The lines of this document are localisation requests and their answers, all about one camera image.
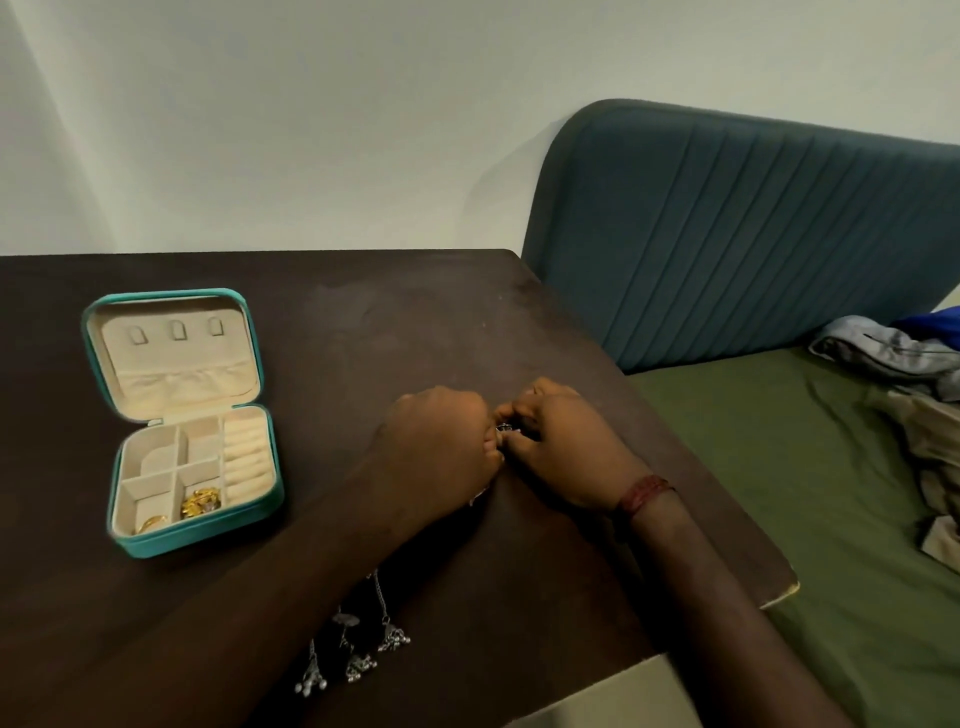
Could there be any person's left hand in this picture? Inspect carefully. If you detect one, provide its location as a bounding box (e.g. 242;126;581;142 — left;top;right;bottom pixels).
365;385;506;538

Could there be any person's left forearm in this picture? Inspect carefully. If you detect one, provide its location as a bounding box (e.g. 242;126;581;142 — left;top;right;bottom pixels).
0;457;421;728

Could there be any gold flower earring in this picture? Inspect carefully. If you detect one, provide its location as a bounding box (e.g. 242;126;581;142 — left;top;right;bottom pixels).
179;487;224;520

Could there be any person's right hand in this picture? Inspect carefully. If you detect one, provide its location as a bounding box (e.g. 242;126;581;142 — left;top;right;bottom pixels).
494;376;640;515

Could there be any beige crumpled cloth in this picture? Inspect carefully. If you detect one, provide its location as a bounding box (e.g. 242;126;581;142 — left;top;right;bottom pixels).
862;388;960;576

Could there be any teal jewelry box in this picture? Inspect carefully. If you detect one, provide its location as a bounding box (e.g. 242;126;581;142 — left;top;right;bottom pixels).
80;287;286;560

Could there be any person's right forearm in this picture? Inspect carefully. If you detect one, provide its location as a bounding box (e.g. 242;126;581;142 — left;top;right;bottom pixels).
626;487;856;728

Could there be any green fabric cover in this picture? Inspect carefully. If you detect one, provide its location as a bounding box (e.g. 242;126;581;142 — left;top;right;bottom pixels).
626;344;960;728

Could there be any blue garment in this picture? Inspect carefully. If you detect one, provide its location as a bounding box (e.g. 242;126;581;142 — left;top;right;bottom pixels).
892;305;960;351

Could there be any red thread wristband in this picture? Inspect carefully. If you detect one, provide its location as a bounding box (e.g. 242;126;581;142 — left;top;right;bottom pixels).
613;473;678;523

